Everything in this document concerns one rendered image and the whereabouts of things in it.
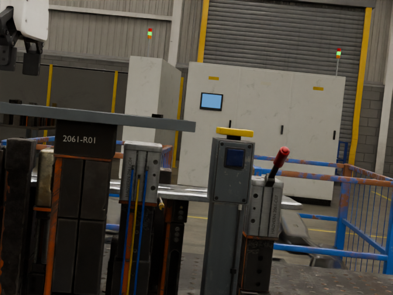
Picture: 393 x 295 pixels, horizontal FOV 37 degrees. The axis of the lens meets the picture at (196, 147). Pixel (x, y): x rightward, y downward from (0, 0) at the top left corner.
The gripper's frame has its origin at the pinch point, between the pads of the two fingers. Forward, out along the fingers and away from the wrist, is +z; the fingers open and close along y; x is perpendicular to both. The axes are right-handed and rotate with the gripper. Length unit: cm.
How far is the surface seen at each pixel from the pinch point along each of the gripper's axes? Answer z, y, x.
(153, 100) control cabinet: -13, 785, 179
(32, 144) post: 13.9, 9.0, 0.5
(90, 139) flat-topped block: 11.0, -1.4, -14.8
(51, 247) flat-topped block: 30.2, -2.3, -10.0
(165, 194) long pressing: 23.1, 29.6, -21.8
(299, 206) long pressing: 23, 38, -51
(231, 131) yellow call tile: 7.3, 5.8, -37.8
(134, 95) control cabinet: -18, 783, 208
